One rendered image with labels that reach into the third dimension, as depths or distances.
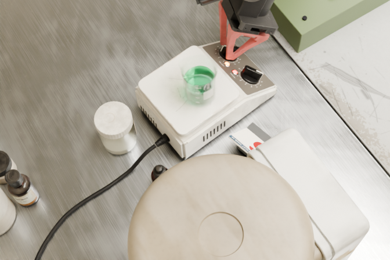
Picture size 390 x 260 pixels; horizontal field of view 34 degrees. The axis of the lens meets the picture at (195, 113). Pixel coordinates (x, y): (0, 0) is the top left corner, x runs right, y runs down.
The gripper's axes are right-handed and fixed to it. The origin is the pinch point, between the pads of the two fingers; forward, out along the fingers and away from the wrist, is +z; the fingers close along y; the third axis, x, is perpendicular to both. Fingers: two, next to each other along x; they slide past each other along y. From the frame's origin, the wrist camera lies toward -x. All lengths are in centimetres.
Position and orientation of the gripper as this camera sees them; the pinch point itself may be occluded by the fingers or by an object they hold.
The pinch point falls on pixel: (228, 48)
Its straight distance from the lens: 105.0
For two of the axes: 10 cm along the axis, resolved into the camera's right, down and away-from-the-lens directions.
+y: 2.3, 7.3, -6.4
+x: 9.1, 0.8, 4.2
